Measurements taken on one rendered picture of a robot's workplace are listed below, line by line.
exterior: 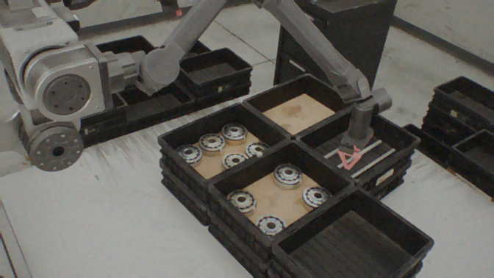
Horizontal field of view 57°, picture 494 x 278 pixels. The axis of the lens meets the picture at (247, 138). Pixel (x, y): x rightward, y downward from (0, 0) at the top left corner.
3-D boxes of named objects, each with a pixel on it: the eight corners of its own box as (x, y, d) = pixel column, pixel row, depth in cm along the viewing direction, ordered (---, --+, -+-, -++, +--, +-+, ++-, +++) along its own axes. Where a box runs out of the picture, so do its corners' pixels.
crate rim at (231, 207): (268, 248, 132) (269, 243, 130) (205, 189, 149) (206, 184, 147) (355, 189, 154) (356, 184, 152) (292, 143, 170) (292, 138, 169)
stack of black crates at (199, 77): (196, 146, 283) (196, 84, 255) (173, 121, 302) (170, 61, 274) (248, 126, 303) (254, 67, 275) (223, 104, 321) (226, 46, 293)
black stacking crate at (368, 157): (349, 208, 160) (356, 184, 153) (290, 162, 176) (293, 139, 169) (412, 163, 181) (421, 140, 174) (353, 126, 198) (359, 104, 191)
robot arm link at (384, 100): (336, 86, 133) (356, 79, 126) (362, 75, 139) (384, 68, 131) (350, 124, 134) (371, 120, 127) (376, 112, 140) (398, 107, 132)
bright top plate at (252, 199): (242, 217, 147) (242, 216, 146) (220, 201, 152) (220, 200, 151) (262, 201, 153) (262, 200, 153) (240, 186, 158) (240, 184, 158)
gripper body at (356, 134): (372, 133, 139) (376, 112, 135) (362, 151, 132) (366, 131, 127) (351, 126, 141) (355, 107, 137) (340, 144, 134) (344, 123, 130)
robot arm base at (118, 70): (91, 91, 102) (83, 42, 95) (126, 82, 106) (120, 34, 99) (106, 110, 97) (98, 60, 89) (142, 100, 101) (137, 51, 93)
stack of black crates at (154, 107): (135, 169, 264) (130, 121, 243) (115, 140, 282) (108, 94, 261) (195, 146, 284) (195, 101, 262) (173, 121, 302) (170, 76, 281)
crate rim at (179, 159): (205, 189, 149) (205, 184, 147) (155, 142, 165) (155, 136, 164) (292, 143, 170) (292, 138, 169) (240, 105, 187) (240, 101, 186)
